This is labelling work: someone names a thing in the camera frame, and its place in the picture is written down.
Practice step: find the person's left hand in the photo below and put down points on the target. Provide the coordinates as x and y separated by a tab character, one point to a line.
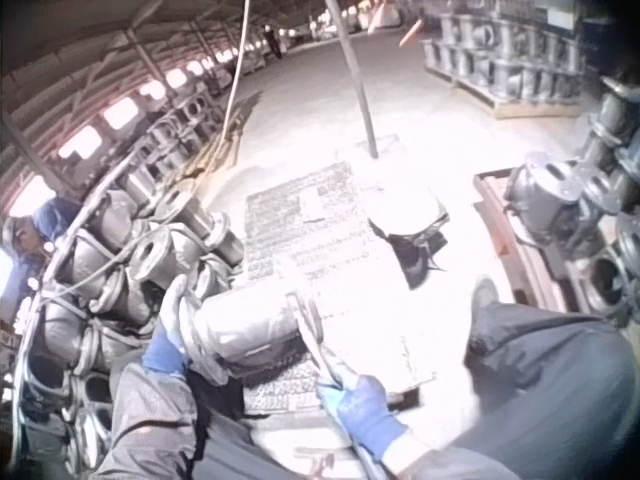
165	350

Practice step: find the person's right hand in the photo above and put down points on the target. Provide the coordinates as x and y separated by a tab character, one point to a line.
362	412

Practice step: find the person's left fingers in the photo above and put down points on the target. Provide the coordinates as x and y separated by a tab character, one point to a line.
176	310

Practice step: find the person's right fingers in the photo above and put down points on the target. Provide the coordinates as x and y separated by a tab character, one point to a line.
332	395

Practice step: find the grey metal hand tool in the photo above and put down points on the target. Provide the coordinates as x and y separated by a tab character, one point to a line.
325	356

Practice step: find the grey flanged pipe casting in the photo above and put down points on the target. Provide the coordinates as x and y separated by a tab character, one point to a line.
245	325

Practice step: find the pile of grey flanged castings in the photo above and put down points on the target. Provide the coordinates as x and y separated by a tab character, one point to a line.
125	260

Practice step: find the metal floor grate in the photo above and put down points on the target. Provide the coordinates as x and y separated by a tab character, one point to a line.
300	240

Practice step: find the person's legs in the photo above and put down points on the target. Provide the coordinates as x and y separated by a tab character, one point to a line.
550	390

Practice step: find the grey metal pole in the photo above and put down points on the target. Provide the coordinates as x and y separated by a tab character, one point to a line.
357	85

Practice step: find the red pallet with grey castings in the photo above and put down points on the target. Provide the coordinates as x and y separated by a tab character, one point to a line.
565	215

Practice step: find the orange cone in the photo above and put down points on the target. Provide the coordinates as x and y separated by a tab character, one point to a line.
411	34

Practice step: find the wooden pallet with stacked castings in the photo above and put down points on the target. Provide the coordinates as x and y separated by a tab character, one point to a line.
505	60

